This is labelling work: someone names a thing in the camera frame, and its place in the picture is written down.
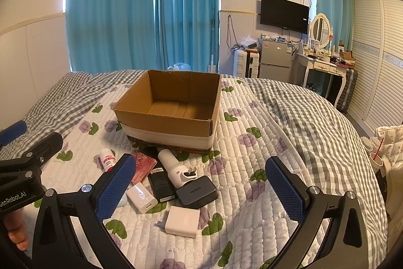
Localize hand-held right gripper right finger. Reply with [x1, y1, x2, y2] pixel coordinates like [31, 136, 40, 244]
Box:
[265, 156, 388, 269]

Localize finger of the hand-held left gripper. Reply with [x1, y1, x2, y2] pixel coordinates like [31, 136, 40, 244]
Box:
[0, 132, 63, 180]
[0, 120, 28, 146]

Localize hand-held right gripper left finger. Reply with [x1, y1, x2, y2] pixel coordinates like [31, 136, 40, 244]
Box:
[30, 153, 137, 269]

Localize small white power bank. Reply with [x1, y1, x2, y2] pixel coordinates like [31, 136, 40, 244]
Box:
[126, 182, 158, 214]

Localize red patterned wallet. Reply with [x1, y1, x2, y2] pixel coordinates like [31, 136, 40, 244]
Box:
[130, 151, 158, 185]

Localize white cylindrical device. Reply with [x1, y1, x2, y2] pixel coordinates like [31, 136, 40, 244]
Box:
[157, 148, 198, 188]

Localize white plug charger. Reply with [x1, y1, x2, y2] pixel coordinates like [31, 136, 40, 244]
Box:
[156, 205, 201, 238]

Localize cardboard box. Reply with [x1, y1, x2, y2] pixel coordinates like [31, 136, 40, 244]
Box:
[113, 69, 222, 154]

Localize dark grey charger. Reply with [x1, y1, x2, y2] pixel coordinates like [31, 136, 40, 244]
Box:
[175, 175, 218, 207]

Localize person's left hand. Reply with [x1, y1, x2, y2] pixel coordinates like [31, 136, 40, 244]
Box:
[2, 207, 32, 252]

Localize white floral quilt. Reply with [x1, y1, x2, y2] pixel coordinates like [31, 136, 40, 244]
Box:
[19, 77, 388, 269]

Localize grey checkered bedsheet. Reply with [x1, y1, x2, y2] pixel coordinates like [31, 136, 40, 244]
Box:
[0, 69, 391, 269]

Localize cup with red straw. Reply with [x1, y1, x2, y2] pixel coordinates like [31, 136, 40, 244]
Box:
[369, 137, 389, 169]

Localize dark grey suitcase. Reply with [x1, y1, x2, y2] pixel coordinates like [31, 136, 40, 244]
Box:
[335, 67, 358, 113]

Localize white padded jacket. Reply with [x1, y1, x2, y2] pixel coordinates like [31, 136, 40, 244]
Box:
[375, 124, 403, 225]

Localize white vanity table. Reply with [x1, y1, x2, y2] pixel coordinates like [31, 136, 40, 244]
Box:
[296, 51, 348, 106]

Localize white suitcase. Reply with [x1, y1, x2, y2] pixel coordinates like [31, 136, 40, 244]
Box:
[234, 50, 260, 79]

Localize silver small fridge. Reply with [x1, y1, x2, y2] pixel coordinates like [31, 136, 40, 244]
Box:
[258, 37, 295, 80]

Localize small brown box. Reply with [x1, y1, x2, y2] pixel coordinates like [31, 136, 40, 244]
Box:
[338, 50, 356, 65]

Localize wide blue curtain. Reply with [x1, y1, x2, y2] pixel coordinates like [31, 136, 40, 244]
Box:
[64, 0, 158, 74]

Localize crumpled plastic bag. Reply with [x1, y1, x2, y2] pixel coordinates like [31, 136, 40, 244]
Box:
[238, 34, 260, 50]

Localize white slatted wardrobe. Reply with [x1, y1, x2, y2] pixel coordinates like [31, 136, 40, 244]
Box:
[346, 0, 403, 139]

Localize white mop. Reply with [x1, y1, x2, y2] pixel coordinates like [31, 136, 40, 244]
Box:
[207, 9, 218, 73]

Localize white oval mirror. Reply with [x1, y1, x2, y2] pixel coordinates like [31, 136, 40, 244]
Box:
[310, 13, 333, 47]

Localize narrow blue curtain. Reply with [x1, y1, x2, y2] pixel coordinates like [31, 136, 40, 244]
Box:
[156, 0, 220, 74]

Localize dark wall cables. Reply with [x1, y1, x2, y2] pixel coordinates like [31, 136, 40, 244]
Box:
[227, 14, 240, 55]

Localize black wall television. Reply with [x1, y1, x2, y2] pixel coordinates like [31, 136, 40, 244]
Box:
[260, 0, 310, 35]

